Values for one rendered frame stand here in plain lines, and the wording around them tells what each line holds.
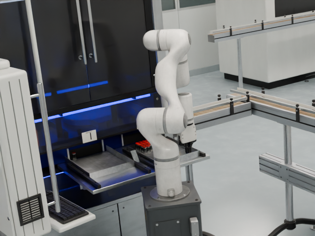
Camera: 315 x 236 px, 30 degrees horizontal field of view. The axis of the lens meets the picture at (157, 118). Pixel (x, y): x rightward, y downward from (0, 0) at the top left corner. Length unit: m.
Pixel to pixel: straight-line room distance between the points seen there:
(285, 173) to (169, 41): 1.53
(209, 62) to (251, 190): 4.62
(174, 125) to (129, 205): 1.00
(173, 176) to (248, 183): 2.37
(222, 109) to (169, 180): 1.22
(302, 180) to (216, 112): 0.69
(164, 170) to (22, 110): 0.70
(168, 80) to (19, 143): 0.72
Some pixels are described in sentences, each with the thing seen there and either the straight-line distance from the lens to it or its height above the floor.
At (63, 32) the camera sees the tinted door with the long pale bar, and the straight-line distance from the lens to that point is 3.12.
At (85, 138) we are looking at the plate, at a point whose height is 1.02.
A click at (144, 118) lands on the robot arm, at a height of 1.25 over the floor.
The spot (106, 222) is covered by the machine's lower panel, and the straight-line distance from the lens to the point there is 3.47.
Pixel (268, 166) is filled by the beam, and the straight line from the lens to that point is 4.07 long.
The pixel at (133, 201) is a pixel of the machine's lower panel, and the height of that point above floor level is 0.56.
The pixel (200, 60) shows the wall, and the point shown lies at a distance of 9.18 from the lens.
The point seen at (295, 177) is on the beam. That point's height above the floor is 0.50.
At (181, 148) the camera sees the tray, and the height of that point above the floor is 0.88.
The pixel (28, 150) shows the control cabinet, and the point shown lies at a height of 1.21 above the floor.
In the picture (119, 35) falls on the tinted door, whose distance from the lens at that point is 3.26.
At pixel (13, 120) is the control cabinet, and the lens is 2.50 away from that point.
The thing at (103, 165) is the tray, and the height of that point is 0.88.
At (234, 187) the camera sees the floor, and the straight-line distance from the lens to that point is 4.98.
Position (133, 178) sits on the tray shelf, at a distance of 2.99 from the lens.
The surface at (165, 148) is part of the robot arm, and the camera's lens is 2.67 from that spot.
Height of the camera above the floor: 2.00
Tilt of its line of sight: 16 degrees down
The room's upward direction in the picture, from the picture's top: 5 degrees counter-clockwise
